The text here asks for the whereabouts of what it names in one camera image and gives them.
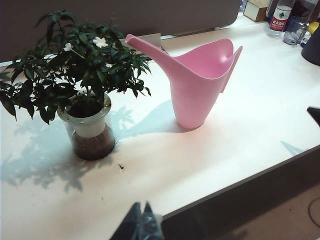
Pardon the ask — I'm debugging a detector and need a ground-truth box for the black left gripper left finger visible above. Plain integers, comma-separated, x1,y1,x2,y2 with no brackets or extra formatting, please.
109,201,145,240

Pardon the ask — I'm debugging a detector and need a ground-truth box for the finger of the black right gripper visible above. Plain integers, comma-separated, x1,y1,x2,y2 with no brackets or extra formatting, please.
306,106,320,126

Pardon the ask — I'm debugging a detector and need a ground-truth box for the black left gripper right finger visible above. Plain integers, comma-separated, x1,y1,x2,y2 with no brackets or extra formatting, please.
139,201,164,240

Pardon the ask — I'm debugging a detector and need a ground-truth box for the pink plastic watering can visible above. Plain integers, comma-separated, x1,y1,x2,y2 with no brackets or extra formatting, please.
124,34,244,130

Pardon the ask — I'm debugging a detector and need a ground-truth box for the clear glass plant pot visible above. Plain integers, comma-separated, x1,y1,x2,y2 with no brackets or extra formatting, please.
56,93,116,161

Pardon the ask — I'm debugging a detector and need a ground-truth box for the red-label plastic water bottle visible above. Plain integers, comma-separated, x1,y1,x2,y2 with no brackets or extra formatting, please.
265,0,296,39

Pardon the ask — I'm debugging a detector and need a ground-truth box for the white inner plant pot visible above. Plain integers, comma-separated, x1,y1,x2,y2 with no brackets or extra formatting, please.
61,109,108,138

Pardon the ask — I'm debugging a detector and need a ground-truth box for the green leafy flowering plant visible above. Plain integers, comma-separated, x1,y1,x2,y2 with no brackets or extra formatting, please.
0,9,152,125

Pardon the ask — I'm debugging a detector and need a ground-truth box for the dark grey rounded object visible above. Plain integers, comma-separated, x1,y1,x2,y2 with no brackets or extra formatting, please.
300,31,320,67

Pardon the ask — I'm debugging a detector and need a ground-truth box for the clear glass jar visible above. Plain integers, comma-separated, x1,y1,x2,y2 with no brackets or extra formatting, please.
282,18,309,47

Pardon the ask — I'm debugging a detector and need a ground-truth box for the yellow round object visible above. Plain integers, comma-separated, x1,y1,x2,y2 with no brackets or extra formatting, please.
307,21,320,36

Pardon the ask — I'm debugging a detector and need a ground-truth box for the white cardboard box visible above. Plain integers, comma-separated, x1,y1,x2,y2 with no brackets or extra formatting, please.
243,0,269,23

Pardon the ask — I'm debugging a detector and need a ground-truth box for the grey desk partition screen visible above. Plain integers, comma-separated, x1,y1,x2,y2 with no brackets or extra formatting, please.
0,0,242,63

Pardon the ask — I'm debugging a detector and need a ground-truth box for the thin cable on floor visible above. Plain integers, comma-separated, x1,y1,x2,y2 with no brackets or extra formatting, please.
307,195,320,221

